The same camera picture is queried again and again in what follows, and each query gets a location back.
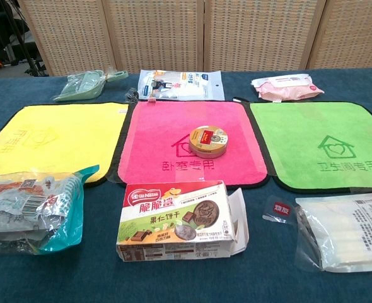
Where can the pink cloth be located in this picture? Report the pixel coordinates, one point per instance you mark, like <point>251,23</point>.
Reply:
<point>154,126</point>

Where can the white printed flat package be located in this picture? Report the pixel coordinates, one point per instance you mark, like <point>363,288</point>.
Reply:
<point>179,85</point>

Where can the woven wooden folding screen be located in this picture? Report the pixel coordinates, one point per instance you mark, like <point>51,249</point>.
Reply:
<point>160,38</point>

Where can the blue table cover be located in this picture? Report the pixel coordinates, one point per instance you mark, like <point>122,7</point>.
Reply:
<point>186,284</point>

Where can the pink wet wipes pack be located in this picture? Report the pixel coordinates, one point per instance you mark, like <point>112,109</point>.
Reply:
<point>287,86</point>

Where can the teal clear snack bag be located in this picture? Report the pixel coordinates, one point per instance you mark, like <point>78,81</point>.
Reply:
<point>31,205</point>

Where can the yellow cloth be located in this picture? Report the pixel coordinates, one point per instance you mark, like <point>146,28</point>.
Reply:
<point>63,139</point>

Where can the green dustpan brush set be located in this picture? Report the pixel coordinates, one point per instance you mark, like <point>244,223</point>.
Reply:
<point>79,88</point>

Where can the black tripod stand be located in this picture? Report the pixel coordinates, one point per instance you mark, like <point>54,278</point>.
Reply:
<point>19,38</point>

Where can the red white biscuit box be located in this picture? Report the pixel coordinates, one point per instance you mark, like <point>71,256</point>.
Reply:
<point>173,221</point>

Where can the round gold tin box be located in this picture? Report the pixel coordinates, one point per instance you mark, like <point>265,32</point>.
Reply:
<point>208,139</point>

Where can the clear pack of white sticks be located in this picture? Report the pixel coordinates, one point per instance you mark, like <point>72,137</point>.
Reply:
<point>346,233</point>

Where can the green cloth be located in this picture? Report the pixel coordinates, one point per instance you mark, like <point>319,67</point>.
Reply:
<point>299,132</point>

